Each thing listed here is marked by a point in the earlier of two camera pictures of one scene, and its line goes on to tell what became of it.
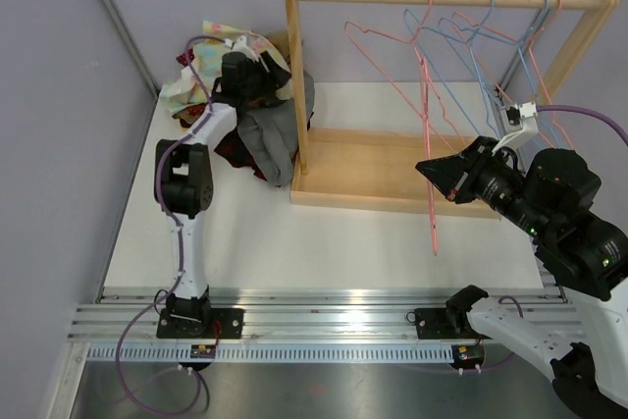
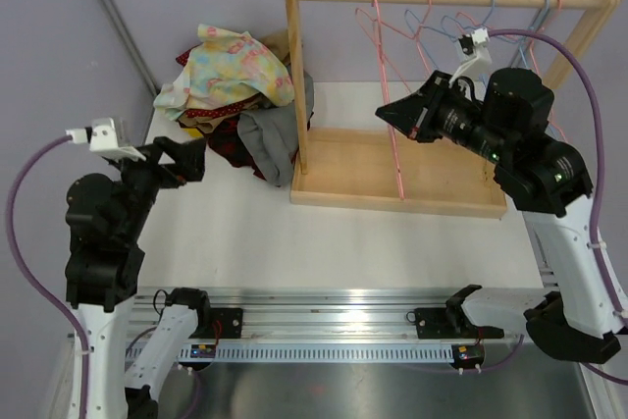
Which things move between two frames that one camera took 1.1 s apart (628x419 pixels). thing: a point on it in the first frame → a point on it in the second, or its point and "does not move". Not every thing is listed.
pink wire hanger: x=454 y=15 → x=533 y=40
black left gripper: x=270 y=80 → x=186 y=164
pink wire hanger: x=402 y=62 → x=385 y=95
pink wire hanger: x=425 y=89 → x=416 y=35
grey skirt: x=271 y=132 does not move
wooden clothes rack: x=380 y=171 does not move
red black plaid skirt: x=233 y=149 does not move
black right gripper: x=456 y=175 → x=418 y=115
